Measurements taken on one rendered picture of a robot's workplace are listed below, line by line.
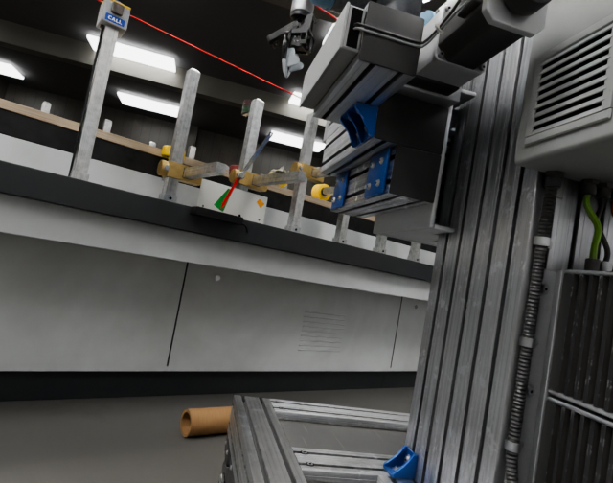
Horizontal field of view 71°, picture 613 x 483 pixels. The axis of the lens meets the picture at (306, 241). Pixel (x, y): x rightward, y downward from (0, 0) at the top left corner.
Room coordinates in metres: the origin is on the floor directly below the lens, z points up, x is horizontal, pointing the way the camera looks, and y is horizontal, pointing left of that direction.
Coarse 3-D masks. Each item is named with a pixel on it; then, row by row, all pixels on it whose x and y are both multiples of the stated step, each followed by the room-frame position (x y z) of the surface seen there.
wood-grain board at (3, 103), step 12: (12, 108) 1.27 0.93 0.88; (24, 108) 1.29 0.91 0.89; (48, 120) 1.32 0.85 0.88; (60, 120) 1.34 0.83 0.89; (108, 132) 1.43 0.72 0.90; (120, 144) 1.46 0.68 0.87; (132, 144) 1.48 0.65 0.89; (144, 144) 1.50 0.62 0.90; (276, 192) 1.85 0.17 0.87; (288, 192) 1.88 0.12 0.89; (324, 204) 2.01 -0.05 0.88
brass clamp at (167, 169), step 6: (162, 162) 1.34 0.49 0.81; (168, 162) 1.35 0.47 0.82; (174, 162) 1.35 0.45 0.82; (162, 168) 1.33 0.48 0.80; (168, 168) 1.34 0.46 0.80; (174, 168) 1.36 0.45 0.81; (180, 168) 1.37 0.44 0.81; (162, 174) 1.35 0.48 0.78; (168, 174) 1.35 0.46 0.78; (174, 174) 1.36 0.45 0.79; (180, 174) 1.37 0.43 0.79; (180, 180) 1.39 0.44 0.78; (186, 180) 1.38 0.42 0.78; (192, 180) 1.39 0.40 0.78; (198, 180) 1.41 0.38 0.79
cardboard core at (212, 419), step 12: (192, 408) 1.38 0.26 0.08; (204, 408) 1.40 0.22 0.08; (216, 408) 1.42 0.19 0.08; (228, 408) 1.44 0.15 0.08; (180, 420) 1.40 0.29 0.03; (192, 420) 1.34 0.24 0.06; (204, 420) 1.36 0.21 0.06; (216, 420) 1.39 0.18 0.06; (228, 420) 1.41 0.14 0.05; (192, 432) 1.34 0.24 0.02; (204, 432) 1.37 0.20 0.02; (216, 432) 1.40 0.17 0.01
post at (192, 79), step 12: (192, 72) 1.36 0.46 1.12; (192, 84) 1.36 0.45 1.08; (192, 96) 1.37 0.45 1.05; (180, 108) 1.37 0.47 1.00; (192, 108) 1.37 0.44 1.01; (180, 120) 1.36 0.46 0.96; (180, 132) 1.36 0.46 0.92; (180, 144) 1.36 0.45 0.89; (180, 156) 1.37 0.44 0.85; (168, 180) 1.36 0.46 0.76; (168, 192) 1.36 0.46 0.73
